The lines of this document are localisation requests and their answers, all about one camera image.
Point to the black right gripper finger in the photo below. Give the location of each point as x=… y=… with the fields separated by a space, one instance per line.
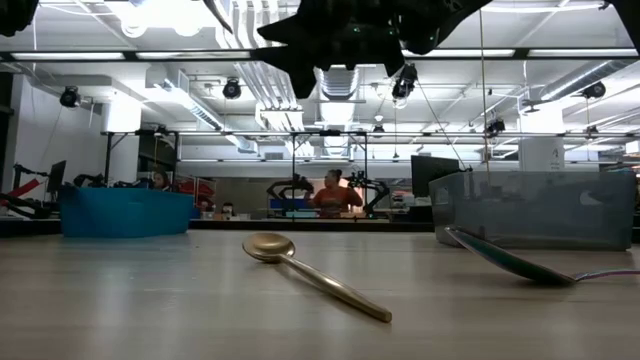
x=290 y=31
x=300 y=65

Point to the black background frame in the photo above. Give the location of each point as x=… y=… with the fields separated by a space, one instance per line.
x=293 y=165

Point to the silver ventilation duct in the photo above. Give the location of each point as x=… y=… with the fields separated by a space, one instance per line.
x=337 y=82

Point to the red black background robot arm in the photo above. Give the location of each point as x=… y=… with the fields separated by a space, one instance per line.
x=20 y=192

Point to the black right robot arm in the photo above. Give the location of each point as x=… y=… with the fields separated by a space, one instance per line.
x=435 y=20

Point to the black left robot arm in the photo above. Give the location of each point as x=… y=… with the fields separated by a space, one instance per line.
x=15 y=12

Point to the black monitor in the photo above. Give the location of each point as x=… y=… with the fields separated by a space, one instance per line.
x=56 y=175
x=434 y=172

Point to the grey plastic bin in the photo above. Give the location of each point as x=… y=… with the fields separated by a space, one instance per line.
x=530 y=210

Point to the person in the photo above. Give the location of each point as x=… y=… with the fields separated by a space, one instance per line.
x=227 y=207
x=334 y=197
x=160 y=180

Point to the gold spoon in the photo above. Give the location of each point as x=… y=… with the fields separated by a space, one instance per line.
x=320 y=282

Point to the blue plastic bin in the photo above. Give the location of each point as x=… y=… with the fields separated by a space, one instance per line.
x=125 y=212

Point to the black aluminium table frame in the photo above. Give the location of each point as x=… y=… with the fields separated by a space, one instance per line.
x=150 y=55

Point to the black ceiling spotlight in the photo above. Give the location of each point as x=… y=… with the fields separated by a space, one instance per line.
x=404 y=84
x=495 y=126
x=70 y=96
x=594 y=90
x=231 y=88

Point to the black background robot arm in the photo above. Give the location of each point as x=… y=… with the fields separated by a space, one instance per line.
x=372 y=187
x=287 y=186
x=90 y=179

